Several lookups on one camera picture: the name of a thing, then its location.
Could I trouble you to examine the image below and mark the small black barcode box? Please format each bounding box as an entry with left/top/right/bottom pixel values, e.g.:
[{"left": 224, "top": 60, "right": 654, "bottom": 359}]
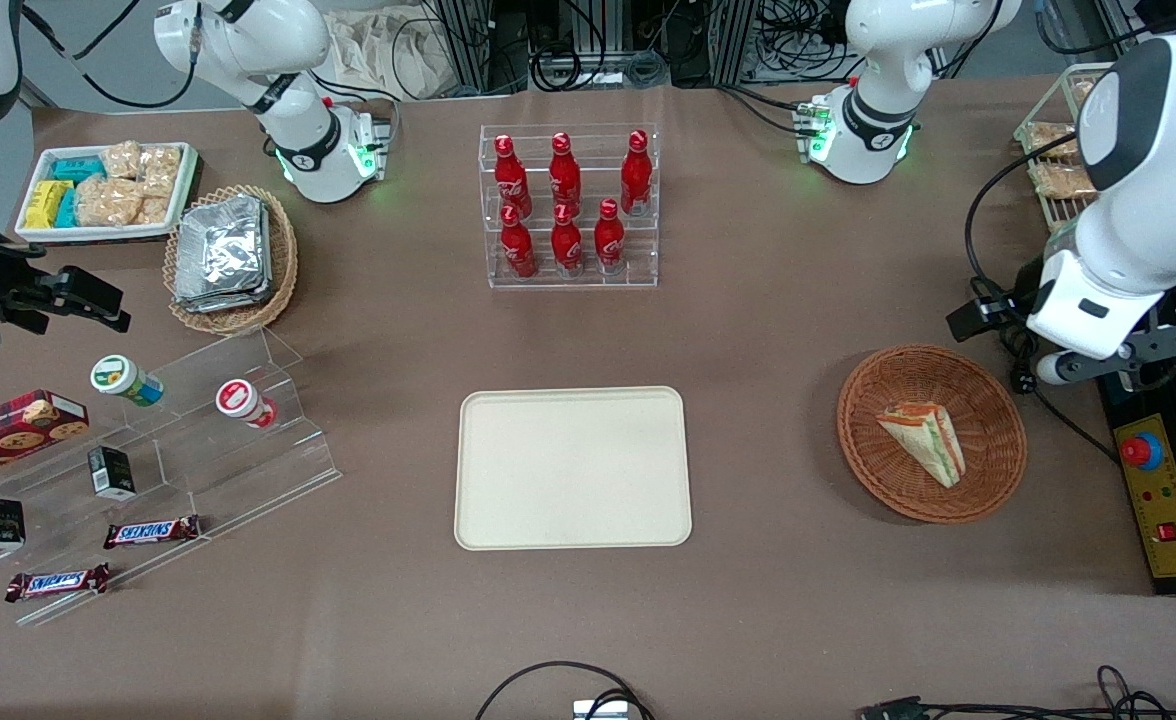
[{"left": 86, "top": 445, "right": 138, "bottom": 502}]

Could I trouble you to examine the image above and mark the grey left wrist camera bracket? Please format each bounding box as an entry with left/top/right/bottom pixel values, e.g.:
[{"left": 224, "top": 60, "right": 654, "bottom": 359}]
[{"left": 1033, "top": 322, "right": 1176, "bottom": 391}]

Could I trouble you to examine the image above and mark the oval tan wicker basket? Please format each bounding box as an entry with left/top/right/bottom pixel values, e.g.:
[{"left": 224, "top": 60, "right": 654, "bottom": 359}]
[{"left": 162, "top": 184, "right": 300, "bottom": 337}]

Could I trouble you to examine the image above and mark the red cola bottle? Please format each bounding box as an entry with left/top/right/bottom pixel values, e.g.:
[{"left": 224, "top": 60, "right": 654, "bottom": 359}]
[
  {"left": 492, "top": 134, "right": 533, "bottom": 219},
  {"left": 593, "top": 197, "right": 628, "bottom": 274},
  {"left": 548, "top": 131, "right": 584, "bottom": 216},
  {"left": 550, "top": 202, "right": 586, "bottom": 277},
  {"left": 499, "top": 204, "right": 540, "bottom": 280},
  {"left": 619, "top": 129, "right": 654, "bottom": 217}
]

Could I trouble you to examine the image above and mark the black control box yellow panel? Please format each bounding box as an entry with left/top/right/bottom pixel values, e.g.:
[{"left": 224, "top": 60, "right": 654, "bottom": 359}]
[{"left": 1095, "top": 290, "right": 1176, "bottom": 600}]

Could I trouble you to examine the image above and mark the clear acrylic bottle rack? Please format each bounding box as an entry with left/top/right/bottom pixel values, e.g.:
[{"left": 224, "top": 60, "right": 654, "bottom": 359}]
[{"left": 477, "top": 122, "right": 662, "bottom": 292}]

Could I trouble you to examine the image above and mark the round brown wicker basket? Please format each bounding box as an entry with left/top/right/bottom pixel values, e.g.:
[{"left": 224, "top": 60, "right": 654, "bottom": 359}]
[{"left": 836, "top": 344, "right": 1029, "bottom": 526}]

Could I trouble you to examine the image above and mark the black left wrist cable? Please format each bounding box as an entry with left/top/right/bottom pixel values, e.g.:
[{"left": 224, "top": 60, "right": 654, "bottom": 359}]
[{"left": 964, "top": 130, "right": 1121, "bottom": 301}]

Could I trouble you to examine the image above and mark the white rectangular snack tray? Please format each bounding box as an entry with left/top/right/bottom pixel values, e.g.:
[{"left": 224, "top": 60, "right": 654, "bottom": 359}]
[{"left": 15, "top": 142, "right": 200, "bottom": 245}]

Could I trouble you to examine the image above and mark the black cable with connector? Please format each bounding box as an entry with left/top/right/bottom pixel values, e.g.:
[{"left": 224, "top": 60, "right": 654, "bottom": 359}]
[{"left": 858, "top": 664, "right": 1176, "bottom": 720}]

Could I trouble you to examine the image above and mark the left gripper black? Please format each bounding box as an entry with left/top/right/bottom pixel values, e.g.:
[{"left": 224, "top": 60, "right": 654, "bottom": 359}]
[{"left": 946, "top": 254, "right": 1049, "bottom": 347}]

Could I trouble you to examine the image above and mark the yellow snack packet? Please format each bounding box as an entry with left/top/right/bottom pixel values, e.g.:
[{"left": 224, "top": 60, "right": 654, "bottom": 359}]
[{"left": 25, "top": 179, "right": 75, "bottom": 230}]

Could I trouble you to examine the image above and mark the white wire rack basket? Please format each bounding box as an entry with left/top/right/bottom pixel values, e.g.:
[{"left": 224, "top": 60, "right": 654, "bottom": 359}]
[{"left": 1012, "top": 62, "right": 1117, "bottom": 233}]

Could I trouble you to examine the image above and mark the wrapped triangle sandwich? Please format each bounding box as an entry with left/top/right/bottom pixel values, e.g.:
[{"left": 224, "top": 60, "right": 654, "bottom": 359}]
[{"left": 875, "top": 401, "right": 968, "bottom": 490}]

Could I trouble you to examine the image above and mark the white cloth bag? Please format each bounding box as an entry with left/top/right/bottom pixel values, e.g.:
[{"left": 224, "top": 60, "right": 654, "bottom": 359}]
[{"left": 322, "top": 8, "right": 455, "bottom": 102}]

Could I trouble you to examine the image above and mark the clear acrylic step stand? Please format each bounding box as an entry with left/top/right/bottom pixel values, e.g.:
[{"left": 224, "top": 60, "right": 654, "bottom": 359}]
[{"left": 0, "top": 324, "right": 343, "bottom": 629}]

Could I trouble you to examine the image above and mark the green lid yogurt cup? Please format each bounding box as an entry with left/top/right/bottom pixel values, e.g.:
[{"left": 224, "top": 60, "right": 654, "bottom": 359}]
[{"left": 89, "top": 354, "right": 165, "bottom": 408}]

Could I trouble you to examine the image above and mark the Snickers chocolate bar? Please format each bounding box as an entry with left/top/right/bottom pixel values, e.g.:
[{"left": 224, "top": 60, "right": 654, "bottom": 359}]
[
  {"left": 102, "top": 514, "right": 202, "bottom": 551},
  {"left": 4, "top": 562, "right": 112, "bottom": 604}
]

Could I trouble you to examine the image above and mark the silver foil packet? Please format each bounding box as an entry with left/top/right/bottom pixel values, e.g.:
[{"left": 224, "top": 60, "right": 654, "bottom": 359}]
[
  {"left": 173, "top": 282, "right": 275, "bottom": 314},
  {"left": 175, "top": 194, "right": 269, "bottom": 301}
]

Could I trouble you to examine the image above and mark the red lid yogurt cup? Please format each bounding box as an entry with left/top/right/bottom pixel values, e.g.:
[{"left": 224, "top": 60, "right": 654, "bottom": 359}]
[{"left": 214, "top": 378, "right": 280, "bottom": 431}]

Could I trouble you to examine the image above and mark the bagged brown snack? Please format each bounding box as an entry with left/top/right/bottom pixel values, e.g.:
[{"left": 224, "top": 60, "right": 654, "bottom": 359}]
[
  {"left": 1027, "top": 162, "right": 1099, "bottom": 201},
  {"left": 1022, "top": 120, "right": 1081, "bottom": 158}
]

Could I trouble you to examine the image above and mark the aluminium frame post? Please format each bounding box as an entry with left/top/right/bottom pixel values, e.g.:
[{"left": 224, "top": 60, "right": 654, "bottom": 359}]
[
  {"left": 726, "top": 0, "right": 781, "bottom": 87},
  {"left": 434, "top": 0, "right": 511, "bottom": 97}
]

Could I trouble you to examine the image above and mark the red tartan cookie box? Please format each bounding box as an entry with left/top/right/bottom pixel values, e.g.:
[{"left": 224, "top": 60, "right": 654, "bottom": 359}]
[{"left": 0, "top": 389, "right": 91, "bottom": 490}]

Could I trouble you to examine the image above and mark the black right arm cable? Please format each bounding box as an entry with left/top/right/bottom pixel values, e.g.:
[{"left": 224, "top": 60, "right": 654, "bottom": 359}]
[{"left": 22, "top": 0, "right": 201, "bottom": 111}]

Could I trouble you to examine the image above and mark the black background cable bundle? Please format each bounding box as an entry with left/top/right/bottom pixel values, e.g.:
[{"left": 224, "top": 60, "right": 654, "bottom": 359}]
[{"left": 508, "top": 0, "right": 729, "bottom": 93}]

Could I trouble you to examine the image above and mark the cream plastic serving tray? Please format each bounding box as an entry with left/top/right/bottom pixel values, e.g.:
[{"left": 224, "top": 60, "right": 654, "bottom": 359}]
[{"left": 453, "top": 385, "right": 695, "bottom": 552}]

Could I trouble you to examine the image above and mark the black looped table cable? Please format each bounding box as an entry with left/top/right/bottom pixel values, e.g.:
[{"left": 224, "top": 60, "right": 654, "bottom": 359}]
[{"left": 474, "top": 660, "right": 655, "bottom": 720}]

